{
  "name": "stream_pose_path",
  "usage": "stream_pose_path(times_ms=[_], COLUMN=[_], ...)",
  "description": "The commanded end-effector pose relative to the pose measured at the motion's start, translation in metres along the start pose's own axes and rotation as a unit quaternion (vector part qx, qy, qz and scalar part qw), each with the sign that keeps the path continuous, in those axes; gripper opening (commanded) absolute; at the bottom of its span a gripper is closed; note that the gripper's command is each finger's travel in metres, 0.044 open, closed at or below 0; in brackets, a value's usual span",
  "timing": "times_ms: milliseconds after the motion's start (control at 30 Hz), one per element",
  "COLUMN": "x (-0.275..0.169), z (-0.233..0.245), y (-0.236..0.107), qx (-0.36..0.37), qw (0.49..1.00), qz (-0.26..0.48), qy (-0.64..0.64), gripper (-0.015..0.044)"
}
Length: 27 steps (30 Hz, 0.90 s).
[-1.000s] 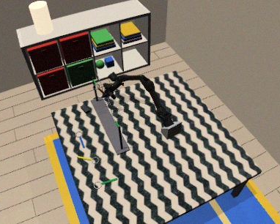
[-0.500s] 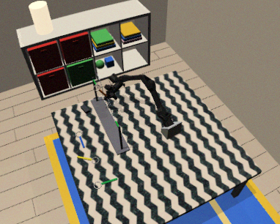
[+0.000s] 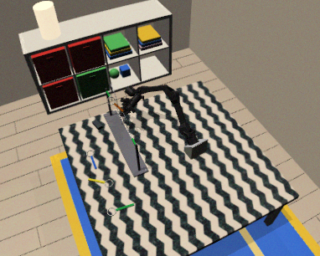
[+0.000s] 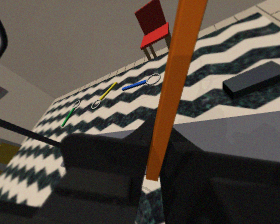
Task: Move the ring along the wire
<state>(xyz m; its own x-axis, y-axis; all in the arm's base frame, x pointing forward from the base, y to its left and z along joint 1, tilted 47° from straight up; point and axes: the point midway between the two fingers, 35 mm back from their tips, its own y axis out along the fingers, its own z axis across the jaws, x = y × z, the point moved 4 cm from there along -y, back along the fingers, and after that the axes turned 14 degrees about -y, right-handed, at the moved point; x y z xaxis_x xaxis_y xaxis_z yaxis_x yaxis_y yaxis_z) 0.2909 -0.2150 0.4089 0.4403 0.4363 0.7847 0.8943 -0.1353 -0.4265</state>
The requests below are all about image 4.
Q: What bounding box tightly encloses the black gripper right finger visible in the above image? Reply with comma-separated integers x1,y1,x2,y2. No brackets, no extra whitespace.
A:
159,128,280,224

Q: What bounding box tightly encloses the grey flat plate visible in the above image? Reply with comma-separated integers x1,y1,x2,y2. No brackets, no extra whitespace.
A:
0,21,280,163

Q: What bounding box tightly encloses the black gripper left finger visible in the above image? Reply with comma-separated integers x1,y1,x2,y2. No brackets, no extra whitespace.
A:
60,117,155,215

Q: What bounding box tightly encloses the dark grey rectangular block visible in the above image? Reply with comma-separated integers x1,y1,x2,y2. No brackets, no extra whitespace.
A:
222,60,280,100

